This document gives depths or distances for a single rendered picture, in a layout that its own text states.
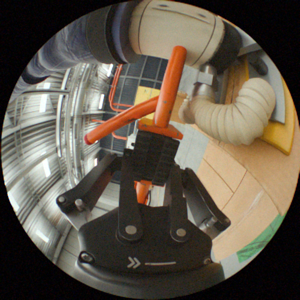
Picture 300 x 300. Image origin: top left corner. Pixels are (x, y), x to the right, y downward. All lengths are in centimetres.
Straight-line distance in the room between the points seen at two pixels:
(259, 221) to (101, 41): 80
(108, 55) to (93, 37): 5
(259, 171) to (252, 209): 54
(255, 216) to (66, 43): 87
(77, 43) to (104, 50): 6
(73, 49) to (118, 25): 9
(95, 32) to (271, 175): 28
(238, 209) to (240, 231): 16
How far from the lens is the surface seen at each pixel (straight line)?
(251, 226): 71
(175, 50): 17
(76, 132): 597
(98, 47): 18
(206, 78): 18
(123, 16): 16
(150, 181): 16
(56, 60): 28
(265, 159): 16
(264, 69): 17
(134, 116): 16
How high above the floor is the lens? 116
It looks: 4 degrees down
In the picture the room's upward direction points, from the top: 78 degrees counter-clockwise
